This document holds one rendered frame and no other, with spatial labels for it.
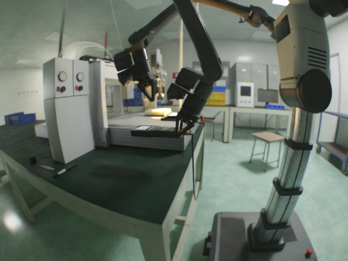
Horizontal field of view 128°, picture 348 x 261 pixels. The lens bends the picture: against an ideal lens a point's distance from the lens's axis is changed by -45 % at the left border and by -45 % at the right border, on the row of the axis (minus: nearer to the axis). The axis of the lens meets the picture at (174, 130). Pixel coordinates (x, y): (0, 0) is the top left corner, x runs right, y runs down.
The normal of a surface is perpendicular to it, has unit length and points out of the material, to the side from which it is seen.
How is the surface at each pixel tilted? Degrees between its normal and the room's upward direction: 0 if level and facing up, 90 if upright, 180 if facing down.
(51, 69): 90
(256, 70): 90
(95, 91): 90
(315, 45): 100
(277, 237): 90
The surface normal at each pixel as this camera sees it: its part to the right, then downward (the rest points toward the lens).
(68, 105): 0.96, 0.04
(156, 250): -0.26, 0.24
